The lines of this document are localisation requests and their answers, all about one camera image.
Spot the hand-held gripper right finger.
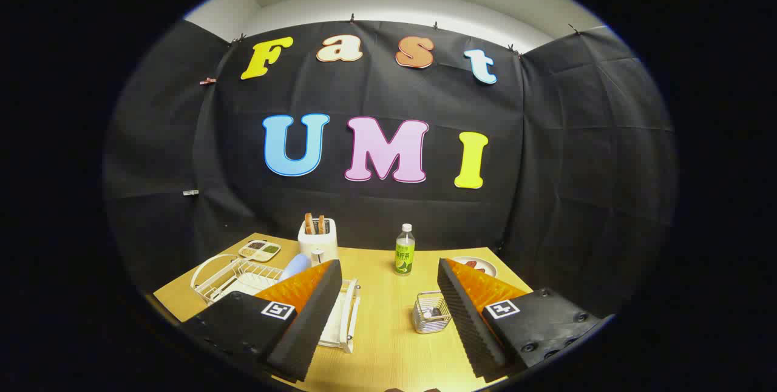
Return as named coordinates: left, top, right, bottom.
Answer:
left=436, top=257, right=615, bottom=382

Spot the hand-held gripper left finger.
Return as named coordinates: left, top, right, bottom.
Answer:
left=180, top=259, right=344, bottom=384

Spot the metal wire basket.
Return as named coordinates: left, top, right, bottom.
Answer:
left=412, top=291, right=453, bottom=334

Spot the light blue plate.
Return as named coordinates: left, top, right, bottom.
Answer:
left=280, top=252, right=312, bottom=282

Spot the white wire dish rack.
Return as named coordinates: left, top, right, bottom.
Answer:
left=190, top=254, right=362, bottom=354

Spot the beige oval dish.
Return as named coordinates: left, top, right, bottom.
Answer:
left=450, top=257, right=497, bottom=279

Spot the white toaster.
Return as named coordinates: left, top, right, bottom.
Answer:
left=297, top=218, right=339, bottom=265

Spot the white divided condiment tray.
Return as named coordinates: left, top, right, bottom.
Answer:
left=238, top=240, right=282, bottom=261

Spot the green tea bottle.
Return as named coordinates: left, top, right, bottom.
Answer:
left=395, top=224, right=416, bottom=276

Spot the black backdrop cloth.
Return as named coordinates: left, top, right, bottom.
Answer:
left=103, top=19, right=677, bottom=320

